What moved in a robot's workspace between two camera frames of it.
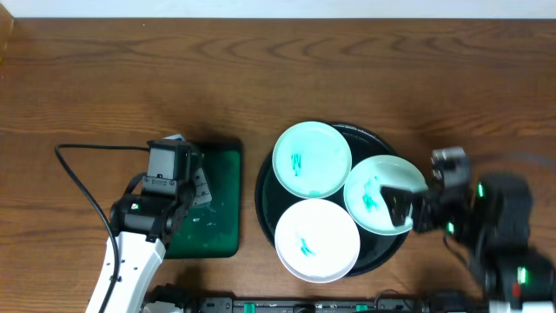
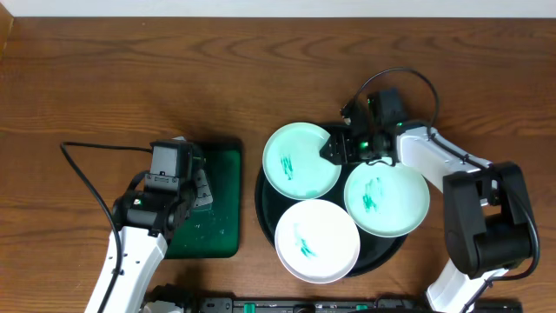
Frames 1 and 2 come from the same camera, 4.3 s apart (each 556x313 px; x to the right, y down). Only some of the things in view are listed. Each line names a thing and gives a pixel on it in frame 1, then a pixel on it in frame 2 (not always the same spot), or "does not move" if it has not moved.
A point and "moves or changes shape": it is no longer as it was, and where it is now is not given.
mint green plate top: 312,160 moves or changes shape
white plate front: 317,241 does not move
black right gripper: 435,197 -> 340,142
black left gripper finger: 202,192 does not move
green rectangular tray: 213,229 does not move
